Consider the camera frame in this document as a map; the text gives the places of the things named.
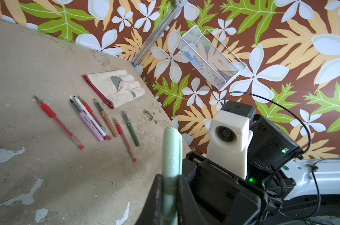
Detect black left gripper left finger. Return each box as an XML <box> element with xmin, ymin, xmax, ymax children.
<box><xmin>135</xmin><ymin>174</ymin><xmax>163</xmax><ymax>225</ymax></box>

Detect light green pen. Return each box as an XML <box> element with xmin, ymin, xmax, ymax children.
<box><xmin>161</xmin><ymin>127</ymin><xmax>183</xmax><ymax>225</ymax></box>

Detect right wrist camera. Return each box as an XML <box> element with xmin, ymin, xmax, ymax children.
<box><xmin>207</xmin><ymin>101</ymin><xmax>255</xmax><ymax>179</ymax></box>

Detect dark green pen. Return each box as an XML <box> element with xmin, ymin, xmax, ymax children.
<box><xmin>121</xmin><ymin>110</ymin><xmax>140</xmax><ymax>147</ymax></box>

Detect white canvas work glove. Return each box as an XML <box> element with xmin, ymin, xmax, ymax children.
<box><xmin>83</xmin><ymin>70</ymin><xmax>146</xmax><ymax>109</ymax></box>

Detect red brown pen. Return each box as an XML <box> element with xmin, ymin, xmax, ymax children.
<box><xmin>113</xmin><ymin>117</ymin><xmax>137</xmax><ymax>162</ymax></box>

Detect white mesh basket right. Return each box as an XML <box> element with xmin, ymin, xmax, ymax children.
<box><xmin>178</xmin><ymin>25</ymin><xmax>246</xmax><ymax>91</ymax></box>

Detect black camera cable right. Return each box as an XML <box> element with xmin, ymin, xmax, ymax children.
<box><xmin>223</xmin><ymin>91</ymin><xmax>321</xmax><ymax>220</ymax></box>

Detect brown white marker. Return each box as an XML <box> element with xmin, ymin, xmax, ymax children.
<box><xmin>73</xmin><ymin>96</ymin><xmax>108</xmax><ymax>140</ymax></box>

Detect red gel pen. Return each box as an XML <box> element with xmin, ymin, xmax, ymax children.
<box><xmin>34</xmin><ymin>95</ymin><xmax>84</xmax><ymax>150</ymax></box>

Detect tan brown pen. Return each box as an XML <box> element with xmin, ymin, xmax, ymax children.
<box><xmin>94</xmin><ymin>98</ymin><xmax>118</xmax><ymax>137</ymax></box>

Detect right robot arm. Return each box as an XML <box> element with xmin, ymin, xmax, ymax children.
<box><xmin>179</xmin><ymin>108</ymin><xmax>340</xmax><ymax>225</ymax></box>

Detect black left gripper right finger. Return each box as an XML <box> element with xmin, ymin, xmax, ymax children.
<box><xmin>177</xmin><ymin>175</ymin><xmax>207</xmax><ymax>225</ymax></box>

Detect pink marker pen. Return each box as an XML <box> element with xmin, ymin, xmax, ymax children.
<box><xmin>70</xmin><ymin>99</ymin><xmax>104</xmax><ymax>142</ymax></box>

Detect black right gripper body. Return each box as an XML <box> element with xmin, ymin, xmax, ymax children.
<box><xmin>182</xmin><ymin>152</ymin><xmax>268</xmax><ymax>225</ymax></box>

